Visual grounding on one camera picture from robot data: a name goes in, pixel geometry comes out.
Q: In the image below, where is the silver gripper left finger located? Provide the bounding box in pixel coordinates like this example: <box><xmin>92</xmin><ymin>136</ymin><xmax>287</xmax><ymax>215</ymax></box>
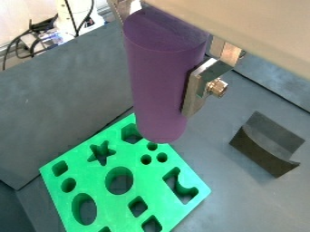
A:
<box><xmin>107</xmin><ymin>0</ymin><xmax>142</xmax><ymax>24</ymax></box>

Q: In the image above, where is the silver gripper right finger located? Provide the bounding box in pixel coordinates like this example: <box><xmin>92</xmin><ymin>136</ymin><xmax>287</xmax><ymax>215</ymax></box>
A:
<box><xmin>182</xmin><ymin>36</ymin><xmax>242</xmax><ymax>118</ymax></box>

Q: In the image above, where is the purple cylinder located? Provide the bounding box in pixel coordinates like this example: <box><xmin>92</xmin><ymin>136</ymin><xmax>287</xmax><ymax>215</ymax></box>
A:
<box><xmin>123</xmin><ymin>6</ymin><xmax>208</xmax><ymax>143</ymax></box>

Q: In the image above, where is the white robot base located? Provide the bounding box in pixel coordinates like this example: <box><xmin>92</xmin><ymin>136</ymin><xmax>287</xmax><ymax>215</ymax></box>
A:
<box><xmin>55</xmin><ymin>0</ymin><xmax>104</xmax><ymax>36</ymax></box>

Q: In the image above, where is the black curved holder block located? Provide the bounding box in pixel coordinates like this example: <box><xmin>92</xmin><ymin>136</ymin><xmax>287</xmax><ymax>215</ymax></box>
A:
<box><xmin>228</xmin><ymin>111</ymin><xmax>305</xmax><ymax>178</ymax></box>

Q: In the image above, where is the green shape sorter board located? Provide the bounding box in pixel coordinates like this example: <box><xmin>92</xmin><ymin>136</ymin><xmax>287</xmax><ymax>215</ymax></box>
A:
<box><xmin>40</xmin><ymin>115</ymin><xmax>211</xmax><ymax>232</ymax></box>

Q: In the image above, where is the black cable bundle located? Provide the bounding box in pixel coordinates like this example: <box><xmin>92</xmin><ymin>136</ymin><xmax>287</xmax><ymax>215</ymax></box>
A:
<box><xmin>1</xmin><ymin>18</ymin><xmax>59</xmax><ymax>71</ymax></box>

